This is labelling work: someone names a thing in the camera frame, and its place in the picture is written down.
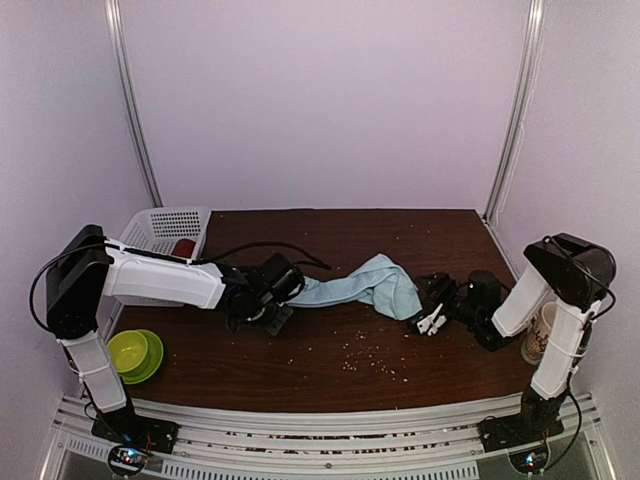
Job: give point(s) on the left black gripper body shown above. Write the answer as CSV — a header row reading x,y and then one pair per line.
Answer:
x,y
262,316

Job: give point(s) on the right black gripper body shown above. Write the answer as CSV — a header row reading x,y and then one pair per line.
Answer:
x,y
469,315

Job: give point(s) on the rust brown towel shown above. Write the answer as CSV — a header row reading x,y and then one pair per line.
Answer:
x,y
184,248

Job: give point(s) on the light blue towel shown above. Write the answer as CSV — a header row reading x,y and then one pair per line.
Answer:
x,y
379,282

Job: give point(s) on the white perforated plastic basket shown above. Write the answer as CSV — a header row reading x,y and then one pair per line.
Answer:
x,y
170,225

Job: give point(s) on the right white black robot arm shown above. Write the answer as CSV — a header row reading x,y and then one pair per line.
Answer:
x,y
565,275

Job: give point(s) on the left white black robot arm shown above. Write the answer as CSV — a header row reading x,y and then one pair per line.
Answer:
x,y
92,267

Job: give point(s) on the patterned paper cup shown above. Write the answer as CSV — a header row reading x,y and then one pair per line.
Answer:
x,y
538,334

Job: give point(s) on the green plate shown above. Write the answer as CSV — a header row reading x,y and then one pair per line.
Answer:
x,y
153,361

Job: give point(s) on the green bowl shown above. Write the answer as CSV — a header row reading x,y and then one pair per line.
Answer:
x,y
128,350

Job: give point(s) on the right round circuit board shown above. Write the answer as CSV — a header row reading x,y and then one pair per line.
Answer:
x,y
530,461

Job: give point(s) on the round circuit board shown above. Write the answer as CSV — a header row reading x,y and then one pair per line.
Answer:
x,y
126,461
530,461

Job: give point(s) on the left round circuit board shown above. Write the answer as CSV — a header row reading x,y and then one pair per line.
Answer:
x,y
126,461

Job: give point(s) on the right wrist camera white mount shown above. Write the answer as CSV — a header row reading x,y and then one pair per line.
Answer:
x,y
428,323

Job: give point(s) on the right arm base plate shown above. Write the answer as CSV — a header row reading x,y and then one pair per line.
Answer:
x,y
510,431

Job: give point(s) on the aluminium front rail frame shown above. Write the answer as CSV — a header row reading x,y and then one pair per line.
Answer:
x,y
441,442

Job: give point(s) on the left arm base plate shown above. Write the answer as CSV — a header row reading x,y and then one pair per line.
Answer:
x,y
131,429

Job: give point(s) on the right aluminium corner post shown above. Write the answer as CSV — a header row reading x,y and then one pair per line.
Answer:
x,y
526,76

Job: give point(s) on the aluminium corner post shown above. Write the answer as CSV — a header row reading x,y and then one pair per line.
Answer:
x,y
118,41
526,76

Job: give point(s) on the left aluminium corner post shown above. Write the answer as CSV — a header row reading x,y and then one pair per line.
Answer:
x,y
118,41

